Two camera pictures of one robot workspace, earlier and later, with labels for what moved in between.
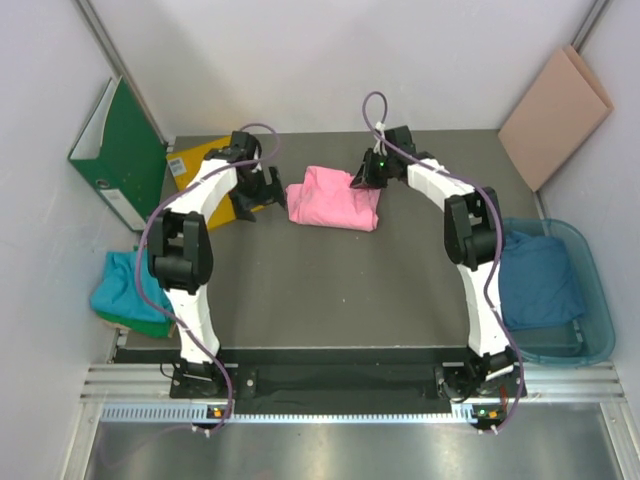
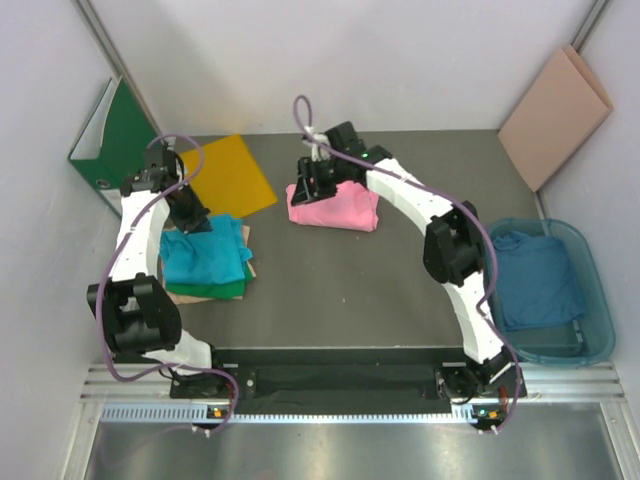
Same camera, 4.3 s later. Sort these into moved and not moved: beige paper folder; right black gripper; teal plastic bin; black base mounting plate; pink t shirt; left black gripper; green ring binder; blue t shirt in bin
Moved: left black gripper; right black gripper
Not moved: pink t shirt; green ring binder; beige paper folder; teal plastic bin; blue t shirt in bin; black base mounting plate
